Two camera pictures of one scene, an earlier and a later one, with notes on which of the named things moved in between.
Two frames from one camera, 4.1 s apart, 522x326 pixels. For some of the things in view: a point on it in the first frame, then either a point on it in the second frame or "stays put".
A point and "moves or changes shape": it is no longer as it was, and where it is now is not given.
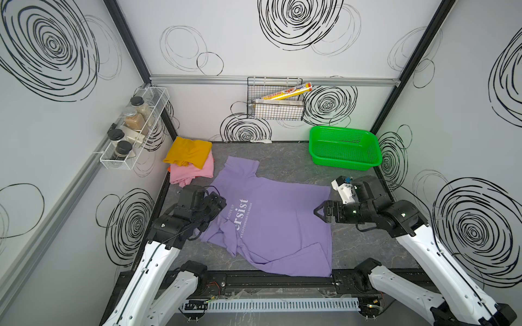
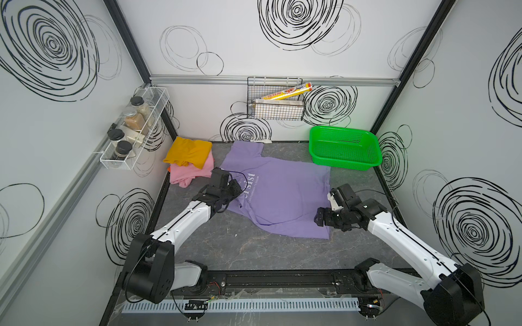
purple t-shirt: (281, 225) moves or changes shape
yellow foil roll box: (302, 88) stays put
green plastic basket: (347, 149) stays put
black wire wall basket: (289, 108) stays put
